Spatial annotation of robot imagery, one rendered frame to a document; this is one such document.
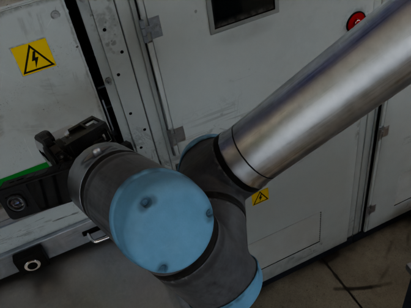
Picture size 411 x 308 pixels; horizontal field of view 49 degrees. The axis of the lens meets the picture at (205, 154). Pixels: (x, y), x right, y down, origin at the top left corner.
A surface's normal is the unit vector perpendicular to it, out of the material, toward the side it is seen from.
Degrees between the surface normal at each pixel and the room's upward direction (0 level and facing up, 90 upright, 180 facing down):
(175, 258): 69
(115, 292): 0
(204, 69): 90
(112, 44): 90
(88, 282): 0
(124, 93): 90
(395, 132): 90
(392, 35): 56
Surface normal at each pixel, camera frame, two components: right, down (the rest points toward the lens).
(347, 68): -0.57, 0.05
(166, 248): 0.52, 0.18
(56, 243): 0.40, 0.57
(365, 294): -0.14, -0.74
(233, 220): 0.58, -0.59
